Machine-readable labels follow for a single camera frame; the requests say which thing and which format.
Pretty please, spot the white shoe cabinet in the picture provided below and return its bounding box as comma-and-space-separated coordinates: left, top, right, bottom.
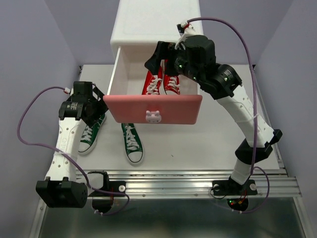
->
109, 0, 206, 65

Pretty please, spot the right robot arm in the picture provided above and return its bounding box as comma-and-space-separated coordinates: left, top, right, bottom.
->
145, 35, 282, 193

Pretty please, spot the green sneaker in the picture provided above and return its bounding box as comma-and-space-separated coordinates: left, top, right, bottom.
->
78, 114, 106, 156
121, 123, 144, 166

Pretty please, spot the pink front drawer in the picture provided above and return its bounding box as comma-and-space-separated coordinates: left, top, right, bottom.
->
104, 54, 203, 124

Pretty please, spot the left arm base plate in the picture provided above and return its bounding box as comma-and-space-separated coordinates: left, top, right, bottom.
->
88, 180, 126, 198

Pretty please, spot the pink bunny drawer knob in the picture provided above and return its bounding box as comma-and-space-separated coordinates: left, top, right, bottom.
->
146, 111, 161, 123

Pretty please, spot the aluminium rail frame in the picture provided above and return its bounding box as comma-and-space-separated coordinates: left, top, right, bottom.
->
28, 64, 313, 238

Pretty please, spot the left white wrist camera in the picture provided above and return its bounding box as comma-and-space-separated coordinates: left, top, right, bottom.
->
64, 87, 73, 95

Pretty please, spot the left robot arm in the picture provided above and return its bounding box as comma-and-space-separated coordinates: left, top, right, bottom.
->
36, 81, 108, 208

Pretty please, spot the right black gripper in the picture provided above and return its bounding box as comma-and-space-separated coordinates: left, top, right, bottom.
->
143, 42, 204, 84

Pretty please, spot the red sneaker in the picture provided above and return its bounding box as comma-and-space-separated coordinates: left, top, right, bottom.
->
142, 66, 163, 95
163, 75, 180, 95

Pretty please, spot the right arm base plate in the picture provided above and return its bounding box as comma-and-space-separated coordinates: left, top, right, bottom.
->
212, 178, 258, 196

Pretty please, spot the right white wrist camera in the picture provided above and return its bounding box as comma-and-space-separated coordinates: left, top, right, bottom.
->
174, 20, 198, 49

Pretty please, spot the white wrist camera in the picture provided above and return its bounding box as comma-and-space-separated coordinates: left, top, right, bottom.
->
64, 87, 73, 95
174, 20, 198, 49

